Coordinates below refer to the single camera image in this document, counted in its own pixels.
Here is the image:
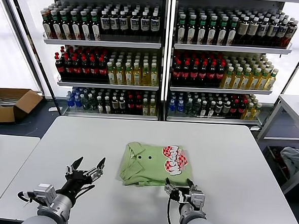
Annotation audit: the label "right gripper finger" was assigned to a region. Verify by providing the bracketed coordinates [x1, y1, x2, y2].
[185, 178, 199, 191]
[163, 178, 180, 196]

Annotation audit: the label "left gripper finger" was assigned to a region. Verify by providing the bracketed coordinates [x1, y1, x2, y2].
[64, 155, 84, 176]
[83, 156, 106, 182]

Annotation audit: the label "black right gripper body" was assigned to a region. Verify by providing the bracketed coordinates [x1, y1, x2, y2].
[173, 187, 191, 203]

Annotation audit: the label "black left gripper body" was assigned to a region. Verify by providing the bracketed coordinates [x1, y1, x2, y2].
[57, 169, 96, 203]

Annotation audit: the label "light green polo shirt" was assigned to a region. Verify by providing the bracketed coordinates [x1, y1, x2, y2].
[119, 140, 196, 191]

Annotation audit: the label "clear green bottle white cap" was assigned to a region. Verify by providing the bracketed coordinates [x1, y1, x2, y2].
[88, 93, 98, 111]
[192, 98, 202, 116]
[81, 94, 90, 110]
[184, 97, 194, 115]

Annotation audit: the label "cola bottle red cap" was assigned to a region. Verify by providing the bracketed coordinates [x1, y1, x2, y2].
[189, 59, 200, 87]
[127, 94, 136, 115]
[89, 56, 100, 81]
[180, 58, 191, 86]
[97, 57, 109, 82]
[134, 94, 144, 115]
[54, 52, 67, 79]
[80, 56, 92, 81]
[197, 59, 209, 87]
[62, 55, 74, 79]
[70, 56, 83, 80]
[171, 58, 183, 86]
[237, 98, 247, 119]
[215, 60, 226, 88]
[206, 59, 218, 88]
[230, 99, 240, 119]

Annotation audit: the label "yellow juice bottle green label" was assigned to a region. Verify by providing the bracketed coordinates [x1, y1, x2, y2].
[148, 98, 158, 116]
[248, 67, 262, 90]
[115, 61, 125, 85]
[220, 66, 235, 90]
[142, 98, 151, 116]
[243, 102, 254, 120]
[252, 102, 263, 120]
[149, 62, 160, 87]
[265, 68, 279, 91]
[257, 67, 271, 91]
[231, 66, 244, 90]
[140, 62, 152, 87]
[124, 62, 134, 86]
[132, 62, 143, 86]
[239, 66, 253, 90]
[106, 61, 117, 85]

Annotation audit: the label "black storage crate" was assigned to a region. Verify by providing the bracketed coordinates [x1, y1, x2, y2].
[261, 144, 299, 189]

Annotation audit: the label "brown cardboard box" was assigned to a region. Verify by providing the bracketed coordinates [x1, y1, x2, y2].
[0, 87, 44, 126]

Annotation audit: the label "dark red cloth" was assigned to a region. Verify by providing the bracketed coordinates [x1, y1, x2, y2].
[277, 155, 289, 177]

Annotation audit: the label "pale plastic wrapped parts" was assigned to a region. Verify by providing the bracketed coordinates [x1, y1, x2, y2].
[0, 96, 16, 108]

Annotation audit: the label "grey crumpled cloth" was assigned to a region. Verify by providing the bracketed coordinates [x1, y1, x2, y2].
[278, 146, 299, 182]

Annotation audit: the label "grey metal shelf unit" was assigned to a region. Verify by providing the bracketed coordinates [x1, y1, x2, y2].
[19, 0, 172, 123]
[164, 0, 296, 133]

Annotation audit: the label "dark bottle green cap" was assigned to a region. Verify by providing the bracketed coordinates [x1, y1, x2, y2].
[58, 9, 73, 40]
[177, 13, 189, 43]
[186, 14, 198, 44]
[206, 15, 219, 45]
[216, 16, 229, 46]
[79, 9, 93, 41]
[89, 10, 103, 41]
[227, 16, 239, 46]
[196, 15, 209, 44]
[68, 9, 83, 40]
[41, 9, 54, 40]
[49, 9, 64, 40]

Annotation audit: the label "dark bottle blue white label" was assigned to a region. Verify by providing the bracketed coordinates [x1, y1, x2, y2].
[118, 10, 129, 36]
[139, 11, 151, 38]
[267, 18, 280, 47]
[276, 19, 289, 47]
[99, 10, 112, 35]
[257, 17, 270, 46]
[285, 17, 299, 48]
[109, 10, 121, 36]
[149, 11, 161, 38]
[129, 10, 140, 36]

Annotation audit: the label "dark bottle beige label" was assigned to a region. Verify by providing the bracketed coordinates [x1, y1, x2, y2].
[247, 16, 260, 46]
[237, 16, 250, 45]

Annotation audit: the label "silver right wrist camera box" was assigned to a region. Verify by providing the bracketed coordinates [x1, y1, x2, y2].
[188, 188, 206, 210]

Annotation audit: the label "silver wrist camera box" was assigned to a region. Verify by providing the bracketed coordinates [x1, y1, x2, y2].
[32, 182, 57, 203]
[188, 188, 206, 210]

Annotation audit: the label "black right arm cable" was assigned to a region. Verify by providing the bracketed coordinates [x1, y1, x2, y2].
[166, 192, 183, 224]

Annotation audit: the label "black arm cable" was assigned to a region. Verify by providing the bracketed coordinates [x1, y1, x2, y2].
[17, 190, 40, 205]
[166, 192, 183, 224]

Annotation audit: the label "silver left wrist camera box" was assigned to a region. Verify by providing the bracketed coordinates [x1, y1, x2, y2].
[32, 182, 57, 203]

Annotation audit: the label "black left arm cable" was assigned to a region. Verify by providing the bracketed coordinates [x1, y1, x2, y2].
[17, 190, 40, 205]

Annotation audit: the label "thin black window post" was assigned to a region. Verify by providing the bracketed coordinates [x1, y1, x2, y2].
[2, 0, 63, 107]

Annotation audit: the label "white metal frame table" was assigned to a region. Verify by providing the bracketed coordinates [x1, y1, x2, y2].
[253, 92, 299, 195]

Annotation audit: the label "thick grey window post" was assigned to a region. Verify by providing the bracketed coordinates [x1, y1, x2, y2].
[0, 0, 51, 94]

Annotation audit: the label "thin dark window post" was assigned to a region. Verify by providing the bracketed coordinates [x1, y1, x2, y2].
[272, 23, 299, 114]

